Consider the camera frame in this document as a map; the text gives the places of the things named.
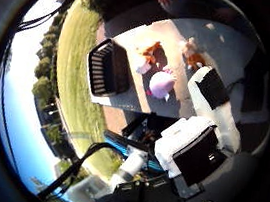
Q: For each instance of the pink round plush toy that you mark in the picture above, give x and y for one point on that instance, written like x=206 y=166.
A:
x=161 y=83

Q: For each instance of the small orange and white plush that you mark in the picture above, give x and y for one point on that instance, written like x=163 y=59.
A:
x=194 y=58

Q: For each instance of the orange fox plush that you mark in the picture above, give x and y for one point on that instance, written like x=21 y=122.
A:
x=151 y=53

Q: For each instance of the black mesh basket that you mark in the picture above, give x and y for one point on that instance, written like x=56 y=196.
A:
x=112 y=69

